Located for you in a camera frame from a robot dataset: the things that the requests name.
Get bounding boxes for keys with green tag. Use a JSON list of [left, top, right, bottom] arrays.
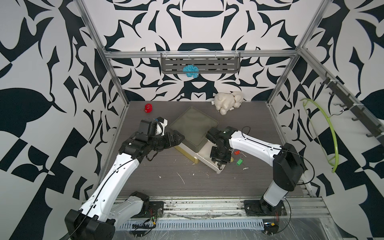
[[237, 159, 244, 166]]

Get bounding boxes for three-drawer storage box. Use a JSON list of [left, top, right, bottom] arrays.
[[170, 107, 219, 164]]

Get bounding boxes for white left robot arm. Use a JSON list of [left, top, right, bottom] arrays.
[[63, 130, 185, 240]]

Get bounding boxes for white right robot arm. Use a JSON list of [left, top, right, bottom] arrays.
[[206, 127, 308, 216]]

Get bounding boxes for white plush toy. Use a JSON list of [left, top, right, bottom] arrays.
[[211, 92, 244, 116]]

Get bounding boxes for teal crumpled cloth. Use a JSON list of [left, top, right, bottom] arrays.
[[183, 65, 200, 79]]

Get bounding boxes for green clothes hanger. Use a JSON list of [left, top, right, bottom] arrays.
[[300, 98, 340, 174]]

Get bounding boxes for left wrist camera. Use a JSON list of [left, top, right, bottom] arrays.
[[138, 117, 168, 137]]

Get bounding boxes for red plush toy keychain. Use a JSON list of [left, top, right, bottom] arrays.
[[141, 104, 153, 114]]

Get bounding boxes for grey wall shelf rack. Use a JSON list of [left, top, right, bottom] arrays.
[[160, 52, 241, 74]]

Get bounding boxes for white cable duct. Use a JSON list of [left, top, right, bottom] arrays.
[[115, 218, 265, 232]]

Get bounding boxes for grey wall hook rail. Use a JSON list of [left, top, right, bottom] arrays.
[[319, 71, 384, 139]]

